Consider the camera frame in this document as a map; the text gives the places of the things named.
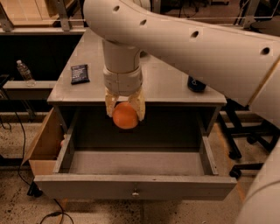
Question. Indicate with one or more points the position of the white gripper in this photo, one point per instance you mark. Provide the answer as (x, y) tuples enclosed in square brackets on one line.
[(122, 83)]

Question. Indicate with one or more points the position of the orange fruit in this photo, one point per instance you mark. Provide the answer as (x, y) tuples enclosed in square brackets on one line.
[(124, 116)]

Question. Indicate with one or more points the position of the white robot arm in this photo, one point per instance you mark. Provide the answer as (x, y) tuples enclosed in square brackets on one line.
[(242, 65)]

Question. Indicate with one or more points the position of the metal drawer knob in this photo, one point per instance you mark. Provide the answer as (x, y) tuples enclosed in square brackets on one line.
[(135, 193)]

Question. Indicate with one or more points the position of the open grey top drawer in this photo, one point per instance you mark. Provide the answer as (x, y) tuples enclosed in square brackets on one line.
[(168, 156)]

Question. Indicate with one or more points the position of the grey wooden cabinet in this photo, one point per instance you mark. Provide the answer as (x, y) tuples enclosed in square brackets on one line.
[(161, 82)]

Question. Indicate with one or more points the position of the dark blue snack packet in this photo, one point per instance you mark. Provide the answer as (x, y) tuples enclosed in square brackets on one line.
[(79, 74)]

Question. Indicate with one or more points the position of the blue pepsi can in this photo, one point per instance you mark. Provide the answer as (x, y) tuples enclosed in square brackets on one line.
[(195, 85)]

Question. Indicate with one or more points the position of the grey metal side shelf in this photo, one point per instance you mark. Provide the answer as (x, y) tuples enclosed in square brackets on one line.
[(18, 90)]

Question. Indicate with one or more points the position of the clear plastic water bottle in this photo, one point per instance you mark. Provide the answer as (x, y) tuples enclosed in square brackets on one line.
[(26, 73)]

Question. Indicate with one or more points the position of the black office chair base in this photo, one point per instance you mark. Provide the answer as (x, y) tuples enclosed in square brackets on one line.
[(265, 133)]

